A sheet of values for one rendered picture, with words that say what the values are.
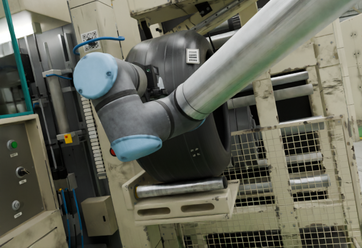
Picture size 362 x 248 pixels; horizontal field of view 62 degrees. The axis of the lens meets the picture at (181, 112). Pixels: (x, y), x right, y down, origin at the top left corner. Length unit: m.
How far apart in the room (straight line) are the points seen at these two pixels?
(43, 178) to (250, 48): 0.97
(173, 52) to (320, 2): 0.60
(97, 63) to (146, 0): 0.93
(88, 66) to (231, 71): 0.27
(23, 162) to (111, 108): 0.71
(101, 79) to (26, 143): 0.72
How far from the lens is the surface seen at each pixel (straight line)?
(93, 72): 0.58
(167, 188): 1.12
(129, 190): 1.14
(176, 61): 0.95
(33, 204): 1.25
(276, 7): 0.48
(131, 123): 0.56
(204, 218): 1.10
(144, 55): 1.03
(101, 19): 1.26
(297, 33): 0.48
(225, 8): 1.51
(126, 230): 1.35
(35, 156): 1.26
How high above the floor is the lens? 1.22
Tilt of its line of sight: 3 degrees down
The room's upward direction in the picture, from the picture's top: 12 degrees counter-clockwise
